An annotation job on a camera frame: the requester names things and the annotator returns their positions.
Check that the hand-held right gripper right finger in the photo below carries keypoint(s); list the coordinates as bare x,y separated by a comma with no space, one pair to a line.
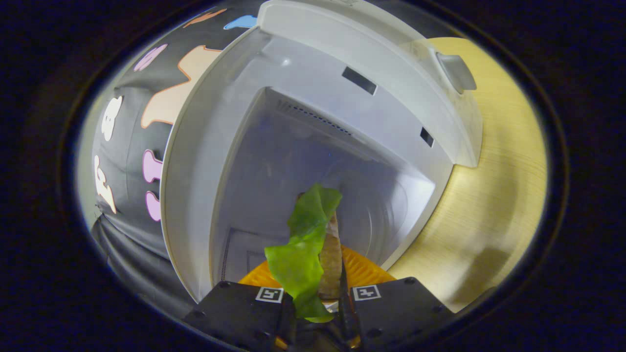
346,313

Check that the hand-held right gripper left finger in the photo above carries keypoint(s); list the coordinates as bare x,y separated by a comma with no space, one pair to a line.
234,313

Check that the sandwich with green lettuce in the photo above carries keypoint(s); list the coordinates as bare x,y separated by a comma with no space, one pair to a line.
303,254

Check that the white microwave oven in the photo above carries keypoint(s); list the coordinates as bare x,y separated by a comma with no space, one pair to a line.
313,98

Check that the black backdrop cloth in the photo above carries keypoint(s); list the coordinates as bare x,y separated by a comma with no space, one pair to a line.
129,146

